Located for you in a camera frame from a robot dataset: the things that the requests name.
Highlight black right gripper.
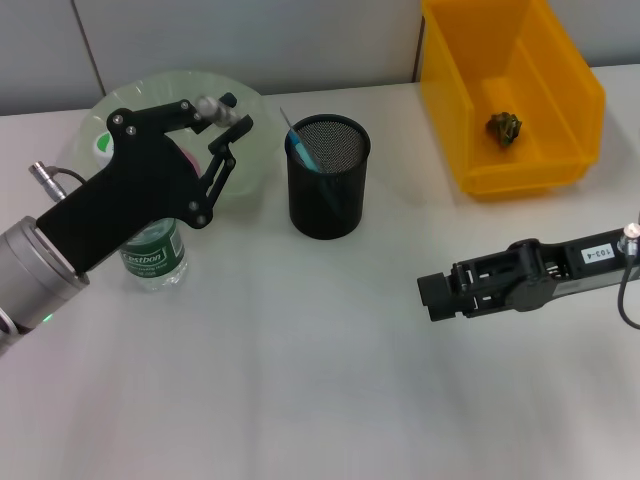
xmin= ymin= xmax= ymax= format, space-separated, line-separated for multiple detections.
xmin=416 ymin=226 xmax=640 ymax=323

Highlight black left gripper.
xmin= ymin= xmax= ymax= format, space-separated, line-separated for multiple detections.
xmin=36 ymin=99 xmax=255 ymax=276

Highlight pink peach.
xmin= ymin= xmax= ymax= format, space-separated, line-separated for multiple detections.
xmin=180 ymin=148 xmax=202 ymax=176

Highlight grey and clear pen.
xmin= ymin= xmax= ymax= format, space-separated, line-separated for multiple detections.
xmin=196 ymin=92 xmax=240 ymax=130

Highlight transparent plastic ruler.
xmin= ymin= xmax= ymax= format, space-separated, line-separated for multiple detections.
xmin=278 ymin=106 xmax=307 ymax=166

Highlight blue and teal scissors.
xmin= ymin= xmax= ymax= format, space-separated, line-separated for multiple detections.
xmin=287 ymin=127 xmax=346 ymax=217

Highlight clear green-label water bottle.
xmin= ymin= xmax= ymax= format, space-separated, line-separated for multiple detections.
xmin=92 ymin=130 xmax=190 ymax=294

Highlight pale green glass fruit plate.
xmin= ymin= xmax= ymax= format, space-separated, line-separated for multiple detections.
xmin=74 ymin=69 xmax=281 ymax=211

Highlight black mesh pen holder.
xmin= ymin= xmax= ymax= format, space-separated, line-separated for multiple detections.
xmin=284 ymin=114 xmax=374 ymax=242

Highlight yellow plastic bin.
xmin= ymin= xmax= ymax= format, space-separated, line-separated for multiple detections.
xmin=419 ymin=0 xmax=607 ymax=200

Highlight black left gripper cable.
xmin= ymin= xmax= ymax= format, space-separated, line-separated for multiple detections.
xmin=28 ymin=162 xmax=89 ymax=187

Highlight grey right gripper cable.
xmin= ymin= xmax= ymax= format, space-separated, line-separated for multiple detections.
xmin=616 ymin=223 xmax=640 ymax=331

